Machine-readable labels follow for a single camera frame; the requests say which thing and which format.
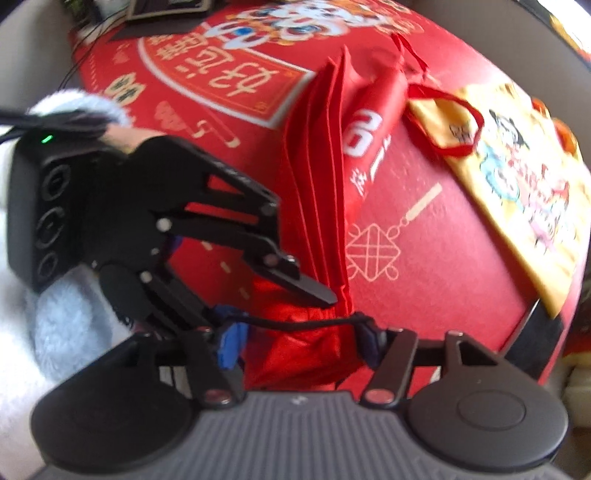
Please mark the red shopping bag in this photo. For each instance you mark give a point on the red shopping bag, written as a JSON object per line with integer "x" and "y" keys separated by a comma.
{"x": 314, "y": 184}

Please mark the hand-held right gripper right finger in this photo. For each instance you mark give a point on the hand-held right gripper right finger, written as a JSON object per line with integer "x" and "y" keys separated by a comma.
{"x": 367, "y": 344}

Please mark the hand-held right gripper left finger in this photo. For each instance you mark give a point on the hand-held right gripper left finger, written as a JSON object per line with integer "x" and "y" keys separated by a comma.
{"x": 230, "y": 346}

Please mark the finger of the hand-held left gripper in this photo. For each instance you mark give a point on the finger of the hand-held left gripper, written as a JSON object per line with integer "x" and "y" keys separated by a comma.
{"x": 180, "y": 300}
{"x": 258, "y": 249}

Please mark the yellow cartoon shopping bag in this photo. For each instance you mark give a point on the yellow cartoon shopping bag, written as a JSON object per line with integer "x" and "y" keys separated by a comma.
{"x": 508, "y": 184}

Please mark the red printed table mat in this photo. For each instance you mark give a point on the red printed table mat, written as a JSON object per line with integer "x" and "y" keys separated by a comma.
{"x": 415, "y": 240}

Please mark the person's left forearm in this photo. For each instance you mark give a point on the person's left forearm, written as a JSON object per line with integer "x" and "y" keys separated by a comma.
{"x": 69, "y": 102}

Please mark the white tablet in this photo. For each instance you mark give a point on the white tablet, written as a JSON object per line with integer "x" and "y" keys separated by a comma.
{"x": 166, "y": 7}

